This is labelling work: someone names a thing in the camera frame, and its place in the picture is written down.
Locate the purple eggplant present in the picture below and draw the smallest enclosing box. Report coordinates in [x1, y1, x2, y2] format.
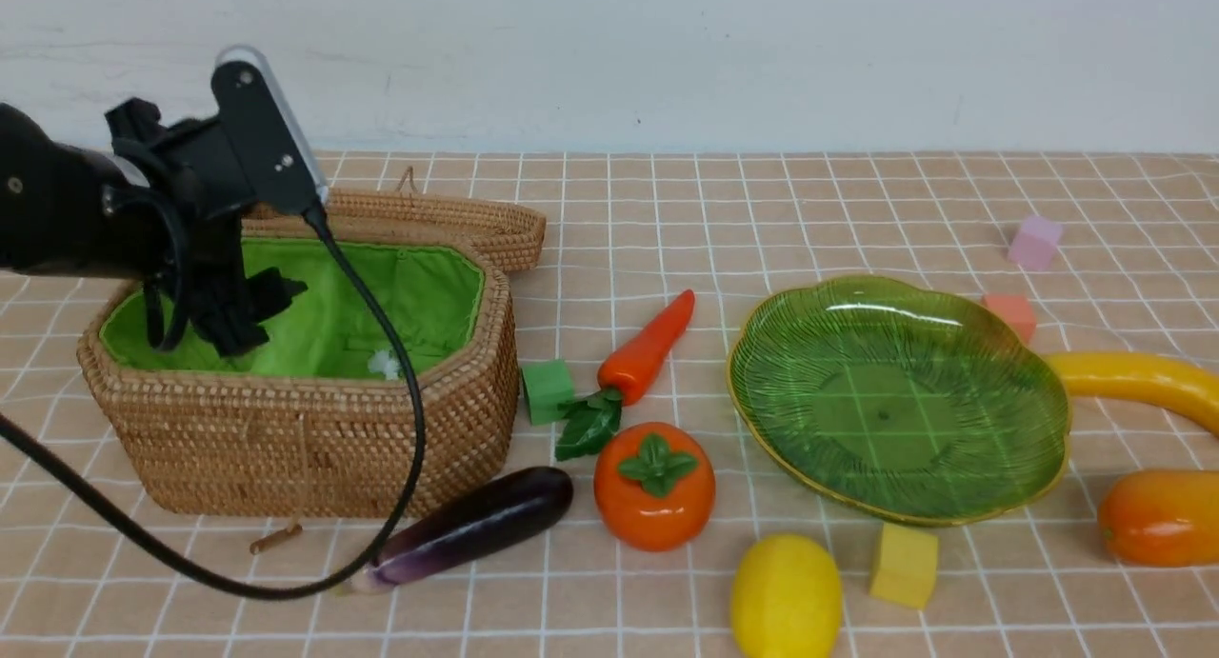
[339, 465, 574, 593]

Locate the orange foam cube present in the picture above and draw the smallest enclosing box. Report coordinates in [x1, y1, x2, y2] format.
[981, 292, 1039, 345]

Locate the pink foam cube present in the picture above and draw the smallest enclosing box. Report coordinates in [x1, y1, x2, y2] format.
[1007, 214, 1064, 271]

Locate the yellow lemon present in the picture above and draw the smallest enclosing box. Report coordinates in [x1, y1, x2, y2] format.
[729, 532, 842, 657]

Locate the green glass plate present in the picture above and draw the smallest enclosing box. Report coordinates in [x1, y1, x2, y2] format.
[727, 273, 1072, 528]

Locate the yellow foam cube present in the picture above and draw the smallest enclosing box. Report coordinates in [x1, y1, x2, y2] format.
[868, 523, 939, 610]

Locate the woven rattan basket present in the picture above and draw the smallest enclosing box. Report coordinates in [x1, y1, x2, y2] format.
[77, 218, 519, 519]

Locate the beige checked tablecloth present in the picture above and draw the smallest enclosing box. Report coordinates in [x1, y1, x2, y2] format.
[1, 151, 1217, 657]

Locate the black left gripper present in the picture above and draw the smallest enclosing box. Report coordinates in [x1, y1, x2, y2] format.
[102, 97, 308, 358]

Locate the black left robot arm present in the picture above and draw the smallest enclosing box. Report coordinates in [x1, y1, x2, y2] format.
[1, 97, 305, 357]

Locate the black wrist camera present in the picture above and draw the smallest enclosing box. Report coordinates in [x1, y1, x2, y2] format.
[210, 45, 330, 224]

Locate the wooden basket toggle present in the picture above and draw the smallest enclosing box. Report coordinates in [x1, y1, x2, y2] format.
[249, 522, 302, 554]

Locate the orange mango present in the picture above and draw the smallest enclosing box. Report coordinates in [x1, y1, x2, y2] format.
[1097, 469, 1218, 568]

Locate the black camera cable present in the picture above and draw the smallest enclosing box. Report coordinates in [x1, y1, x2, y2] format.
[0, 205, 428, 602]

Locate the orange persimmon with leaf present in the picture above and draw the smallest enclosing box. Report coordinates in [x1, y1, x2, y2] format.
[592, 422, 717, 552]

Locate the orange carrot with leaves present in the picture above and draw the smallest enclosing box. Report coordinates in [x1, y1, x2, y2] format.
[553, 289, 696, 463]

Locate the yellow banana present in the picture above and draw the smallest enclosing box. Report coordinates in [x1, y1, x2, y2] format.
[1043, 351, 1218, 436]

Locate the woven basket lid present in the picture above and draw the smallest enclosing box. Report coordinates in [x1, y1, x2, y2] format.
[250, 167, 549, 274]

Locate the green foam cube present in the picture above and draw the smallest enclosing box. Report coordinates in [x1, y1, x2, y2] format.
[519, 359, 575, 426]

